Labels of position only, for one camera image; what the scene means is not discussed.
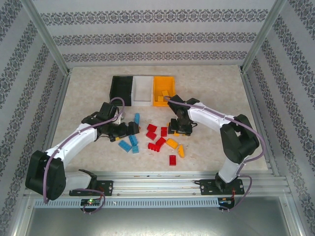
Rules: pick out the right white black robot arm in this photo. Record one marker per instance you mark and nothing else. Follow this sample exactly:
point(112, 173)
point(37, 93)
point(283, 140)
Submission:
point(209, 115)

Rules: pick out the black plastic bin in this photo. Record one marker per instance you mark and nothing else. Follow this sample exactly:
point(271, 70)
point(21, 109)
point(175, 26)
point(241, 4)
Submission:
point(120, 89)

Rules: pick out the red comb-shaped lego piece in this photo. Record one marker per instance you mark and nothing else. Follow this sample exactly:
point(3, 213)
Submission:
point(154, 147)

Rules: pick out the yellow plastic bin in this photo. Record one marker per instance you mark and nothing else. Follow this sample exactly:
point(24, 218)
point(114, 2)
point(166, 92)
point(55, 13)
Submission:
point(161, 83)

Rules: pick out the white plastic bin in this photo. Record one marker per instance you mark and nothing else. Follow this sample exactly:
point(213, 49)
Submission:
point(143, 89)

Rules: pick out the left controller board green light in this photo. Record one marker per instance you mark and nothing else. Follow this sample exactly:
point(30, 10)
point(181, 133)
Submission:
point(89, 202)

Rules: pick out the right controller board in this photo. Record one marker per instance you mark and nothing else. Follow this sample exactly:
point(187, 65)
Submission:
point(225, 201)

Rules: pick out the grey metal sheet panel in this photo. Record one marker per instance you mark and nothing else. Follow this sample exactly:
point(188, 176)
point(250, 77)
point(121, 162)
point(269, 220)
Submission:
point(157, 223)

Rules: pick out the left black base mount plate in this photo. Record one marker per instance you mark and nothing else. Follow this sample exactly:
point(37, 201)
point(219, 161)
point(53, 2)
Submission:
point(105, 188)

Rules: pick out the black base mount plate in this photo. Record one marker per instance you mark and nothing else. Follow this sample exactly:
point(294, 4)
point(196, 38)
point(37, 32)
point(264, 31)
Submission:
point(105, 188)
point(206, 188)

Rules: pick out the left aluminium side rail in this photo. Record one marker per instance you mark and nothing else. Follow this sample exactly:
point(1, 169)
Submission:
point(53, 123)

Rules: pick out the aluminium side rail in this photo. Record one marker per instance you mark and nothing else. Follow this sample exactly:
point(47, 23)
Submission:
point(53, 123)
point(261, 123)

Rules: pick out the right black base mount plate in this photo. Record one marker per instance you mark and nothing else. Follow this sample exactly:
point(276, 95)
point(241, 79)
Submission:
point(206, 188)

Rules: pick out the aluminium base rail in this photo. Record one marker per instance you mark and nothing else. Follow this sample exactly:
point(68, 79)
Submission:
point(157, 186)

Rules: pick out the right aluminium side rail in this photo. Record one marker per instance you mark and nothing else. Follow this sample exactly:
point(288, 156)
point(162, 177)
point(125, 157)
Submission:
point(261, 123)

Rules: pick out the left aluminium upright post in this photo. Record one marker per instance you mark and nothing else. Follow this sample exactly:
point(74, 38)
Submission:
point(44, 32)

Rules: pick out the aluminium upright post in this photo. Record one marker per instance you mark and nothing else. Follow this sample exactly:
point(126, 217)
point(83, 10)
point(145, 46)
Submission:
point(263, 32)
point(44, 32)

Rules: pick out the right aluminium upright post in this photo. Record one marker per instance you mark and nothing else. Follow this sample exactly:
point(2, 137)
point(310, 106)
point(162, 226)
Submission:
point(263, 32)

